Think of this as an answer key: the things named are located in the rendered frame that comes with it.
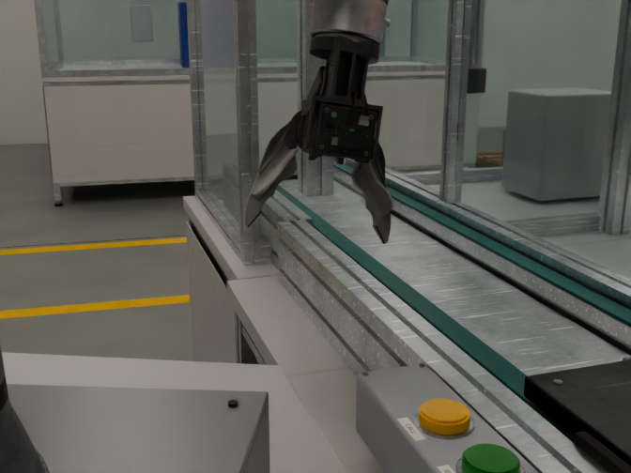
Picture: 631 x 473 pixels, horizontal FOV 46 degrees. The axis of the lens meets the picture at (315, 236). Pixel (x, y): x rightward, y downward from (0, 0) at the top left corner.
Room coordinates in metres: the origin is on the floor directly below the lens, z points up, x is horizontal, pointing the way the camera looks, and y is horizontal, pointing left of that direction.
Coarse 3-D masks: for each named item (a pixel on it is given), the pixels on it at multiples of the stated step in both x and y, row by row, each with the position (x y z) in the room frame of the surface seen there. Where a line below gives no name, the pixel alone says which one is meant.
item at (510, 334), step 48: (336, 240) 1.08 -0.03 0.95; (432, 240) 1.18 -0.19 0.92; (480, 240) 1.08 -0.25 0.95; (528, 240) 1.03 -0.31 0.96; (432, 288) 0.95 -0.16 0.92; (480, 288) 0.95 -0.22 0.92; (528, 288) 0.94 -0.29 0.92; (576, 288) 0.87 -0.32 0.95; (624, 288) 0.83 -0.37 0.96; (480, 336) 0.79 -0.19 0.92; (528, 336) 0.79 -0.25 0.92; (576, 336) 0.79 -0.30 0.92; (624, 336) 0.76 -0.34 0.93
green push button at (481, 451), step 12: (480, 444) 0.47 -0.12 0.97; (492, 444) 0.47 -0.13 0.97; (468, 456) 0.46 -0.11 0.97; (480, 456) 0.46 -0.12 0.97; (492, 456) 0.46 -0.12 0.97; (504, 456) 0.46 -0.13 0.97; (516, 456) 0.46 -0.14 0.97; (468, 468) 0.45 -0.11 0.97; (480, 468) 0.44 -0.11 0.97; (492, 468) 0.44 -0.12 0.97; (504, 468) 0.44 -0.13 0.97; (516, 468) 0.45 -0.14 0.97
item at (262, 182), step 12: (276, 156) 0.76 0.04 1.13; (288, 156) 0.74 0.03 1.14; (276, 168) 0.75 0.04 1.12; (288, 168) 0.76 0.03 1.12; (264, 180) 0.75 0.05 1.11; (276, 180) 0.75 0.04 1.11; (252, 192) 0.74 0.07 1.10; (264, 192) 0.75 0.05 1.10; (252, 204) 0.74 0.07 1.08; (252, 216) 0.74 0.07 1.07
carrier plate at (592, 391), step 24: (624, 360) 0.61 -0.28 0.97; (528, 384) 0.58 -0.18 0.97; (552, 384) 0.57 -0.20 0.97; (576, 384) 0.57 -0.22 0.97; (600, 384) 0.57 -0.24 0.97; (624, 384) 0.57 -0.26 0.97; (552, 408) 0.55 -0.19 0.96; (576, 408) 0.53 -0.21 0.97; (600, 408) 0.53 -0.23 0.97; (624, 408) 0.53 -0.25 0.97; (576, 432) 0.52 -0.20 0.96; (600, 432) 0.49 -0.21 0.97; (624, 432) 0.49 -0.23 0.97; (624, 456) 0.46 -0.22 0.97
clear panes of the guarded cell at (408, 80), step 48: (288, 0) 1.78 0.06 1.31; (432, 0) 1.89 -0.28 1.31; (288, 48) 1.78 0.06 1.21; (384, 48) 1.85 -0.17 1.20; (432, 48) 1.89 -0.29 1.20; (288, 96) 1.78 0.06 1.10; (384, 96) 1.85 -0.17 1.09; (432, 96) 1.89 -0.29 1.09; (384, 144) 1.85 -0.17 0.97; (432, 144) 1.89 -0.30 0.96
